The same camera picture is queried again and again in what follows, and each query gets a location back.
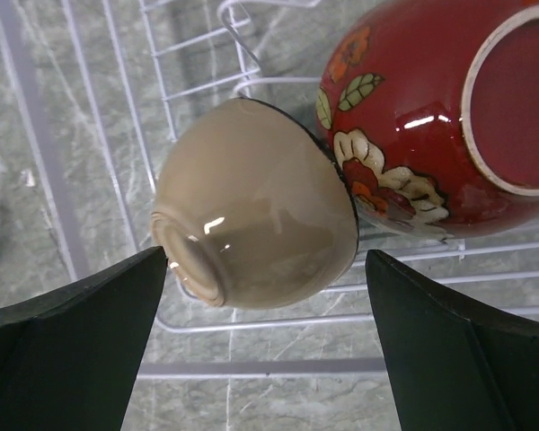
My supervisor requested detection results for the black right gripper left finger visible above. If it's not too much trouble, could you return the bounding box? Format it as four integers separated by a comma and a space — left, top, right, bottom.
0, 247, 167, 430

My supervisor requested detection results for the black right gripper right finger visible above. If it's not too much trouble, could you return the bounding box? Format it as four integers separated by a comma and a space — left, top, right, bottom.
366, 250, 539, 430

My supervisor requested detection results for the plain beige bowl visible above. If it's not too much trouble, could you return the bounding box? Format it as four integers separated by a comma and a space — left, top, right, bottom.
150, 97, 358, 310

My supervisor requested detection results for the red floral bowl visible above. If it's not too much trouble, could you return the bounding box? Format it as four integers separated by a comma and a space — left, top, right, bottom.
316, 1, 539, 239

